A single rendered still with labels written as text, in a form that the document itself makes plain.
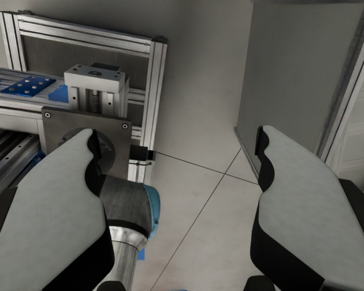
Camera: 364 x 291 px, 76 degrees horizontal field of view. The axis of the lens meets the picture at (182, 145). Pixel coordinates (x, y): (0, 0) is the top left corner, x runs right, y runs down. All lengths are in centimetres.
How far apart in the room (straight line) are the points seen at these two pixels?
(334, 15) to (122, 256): 82
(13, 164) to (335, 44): 95
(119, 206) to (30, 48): 124
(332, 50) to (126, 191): 69
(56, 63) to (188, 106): 86
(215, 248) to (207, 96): 176
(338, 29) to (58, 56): 130
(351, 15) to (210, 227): 214
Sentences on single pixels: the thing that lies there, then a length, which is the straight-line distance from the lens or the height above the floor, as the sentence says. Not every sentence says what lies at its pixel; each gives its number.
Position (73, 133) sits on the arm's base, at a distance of 65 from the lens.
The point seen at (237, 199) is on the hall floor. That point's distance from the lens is 231.
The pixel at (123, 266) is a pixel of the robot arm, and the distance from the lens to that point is 48.
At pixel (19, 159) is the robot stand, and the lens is 79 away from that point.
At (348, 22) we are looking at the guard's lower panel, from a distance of 81.
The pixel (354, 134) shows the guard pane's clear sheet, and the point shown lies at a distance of 76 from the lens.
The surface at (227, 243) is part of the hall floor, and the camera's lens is 280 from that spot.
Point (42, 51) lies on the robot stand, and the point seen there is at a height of 21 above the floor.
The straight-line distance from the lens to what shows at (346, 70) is 78.
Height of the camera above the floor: 159
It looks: 58 degrees down
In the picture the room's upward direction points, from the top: 176 degrees clockwise
